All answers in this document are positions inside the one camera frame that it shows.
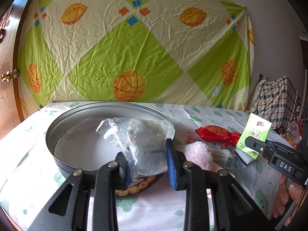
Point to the plaid checkered bag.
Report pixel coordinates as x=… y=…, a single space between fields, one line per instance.
x=277 y=102

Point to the clear plastic bag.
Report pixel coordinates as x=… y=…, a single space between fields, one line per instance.
x=143 y=143

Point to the brown wooden door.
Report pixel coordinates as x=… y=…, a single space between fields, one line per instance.
x=11 y=27

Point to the packet of cotton swabs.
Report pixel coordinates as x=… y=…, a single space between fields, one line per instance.
x=223 y=157

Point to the round metal cookie tin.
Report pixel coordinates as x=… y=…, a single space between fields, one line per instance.
x=95 y=134

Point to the green patterned wall sheet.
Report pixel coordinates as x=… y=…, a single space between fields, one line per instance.
x=191 y=52

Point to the red gold drawstring pouch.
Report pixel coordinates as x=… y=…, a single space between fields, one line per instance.
x=214 y=134

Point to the pink fluffy ball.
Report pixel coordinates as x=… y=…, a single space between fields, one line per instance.
x=198 y=153

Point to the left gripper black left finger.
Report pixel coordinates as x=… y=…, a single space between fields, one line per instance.
x=68 y=208

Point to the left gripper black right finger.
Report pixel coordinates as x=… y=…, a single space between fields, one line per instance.
x=233 y=208

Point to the red plastic bag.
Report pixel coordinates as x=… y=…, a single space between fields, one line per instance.
x=294 y=133

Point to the green tissue pack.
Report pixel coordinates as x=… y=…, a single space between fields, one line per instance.
x=256 y=127

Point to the right hand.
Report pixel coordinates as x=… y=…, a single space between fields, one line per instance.
x=284 y=193

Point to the brass door handle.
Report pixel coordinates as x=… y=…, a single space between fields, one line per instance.
x=10 y=75

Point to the white sponge block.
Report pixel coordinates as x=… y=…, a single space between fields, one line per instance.
x=244 y=159

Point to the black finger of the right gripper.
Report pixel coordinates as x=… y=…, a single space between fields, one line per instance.
x=261 y=149

